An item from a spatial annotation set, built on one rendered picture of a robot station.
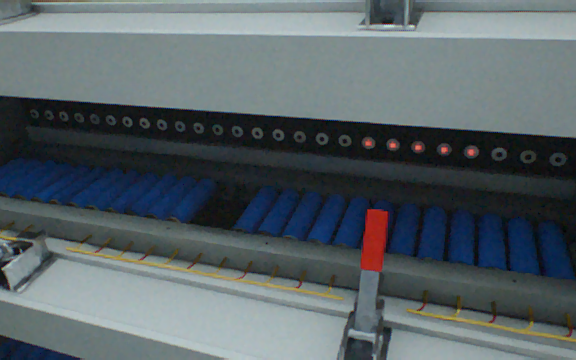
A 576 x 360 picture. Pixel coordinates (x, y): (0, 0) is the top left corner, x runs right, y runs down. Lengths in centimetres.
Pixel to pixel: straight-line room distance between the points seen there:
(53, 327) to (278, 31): 26
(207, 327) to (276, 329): 5
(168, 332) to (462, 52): 24
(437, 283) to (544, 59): 15
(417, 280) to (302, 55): 16
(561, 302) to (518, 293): 2
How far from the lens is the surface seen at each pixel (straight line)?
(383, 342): 31
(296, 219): 37
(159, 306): 35
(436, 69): 24
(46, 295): 40
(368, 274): 28
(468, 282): 32
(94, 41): 31
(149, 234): 38
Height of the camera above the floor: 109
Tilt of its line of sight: 13 degrees down
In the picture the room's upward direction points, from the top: 2 degrees clockwise
